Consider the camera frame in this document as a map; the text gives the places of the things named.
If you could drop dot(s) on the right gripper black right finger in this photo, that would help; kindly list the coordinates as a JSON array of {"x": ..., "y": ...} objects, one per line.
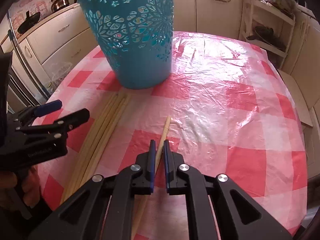
[{"x": 217, "y": 208}]

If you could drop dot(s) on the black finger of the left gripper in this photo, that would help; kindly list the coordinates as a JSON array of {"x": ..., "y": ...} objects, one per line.
[
  {"x": 57, "y": 130},
  {"x": 28, "y": 115}
]

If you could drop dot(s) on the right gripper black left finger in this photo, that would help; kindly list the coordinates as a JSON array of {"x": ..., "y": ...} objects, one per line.
[{"x": 102, "y": 208}]

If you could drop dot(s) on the cream lower kitchen cabinets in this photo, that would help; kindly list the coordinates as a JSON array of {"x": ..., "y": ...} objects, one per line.
[{"x": 45, "y": 54}]

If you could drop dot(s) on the person's left hand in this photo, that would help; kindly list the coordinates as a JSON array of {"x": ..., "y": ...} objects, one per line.
[{"x": 30, "y": 188}]

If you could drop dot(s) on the single wooden chopstick on table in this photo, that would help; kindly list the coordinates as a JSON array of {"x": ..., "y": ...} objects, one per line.
[{"x": 141, "y": 204}]

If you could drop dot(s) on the black wok on stove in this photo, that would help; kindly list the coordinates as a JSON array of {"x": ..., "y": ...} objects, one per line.
[{"x": 29, "y": 22}]

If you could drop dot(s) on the red white checkered tablecloth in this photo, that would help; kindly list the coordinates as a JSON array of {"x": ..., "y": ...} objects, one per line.
[{"x": 231, "y": 113}]

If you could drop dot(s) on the copper kettle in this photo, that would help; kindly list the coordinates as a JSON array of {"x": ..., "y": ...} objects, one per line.
[{"x": 59, "y": 4}]

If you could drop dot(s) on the wooden stool seat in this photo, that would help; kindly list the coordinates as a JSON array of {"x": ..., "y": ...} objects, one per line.
[{"x": 298, "y": 98}]

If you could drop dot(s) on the teal perforated plastic basket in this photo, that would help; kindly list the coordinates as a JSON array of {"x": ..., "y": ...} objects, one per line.
[{"x": 135, "y": 37}]

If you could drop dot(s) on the dark pan on rack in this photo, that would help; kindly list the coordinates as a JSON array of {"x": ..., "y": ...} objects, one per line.
[{"x": 266, "y": 35}]

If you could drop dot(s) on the white tiered storage rack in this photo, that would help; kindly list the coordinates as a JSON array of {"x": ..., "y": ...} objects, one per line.
[{"x": 263, "y": 13}]

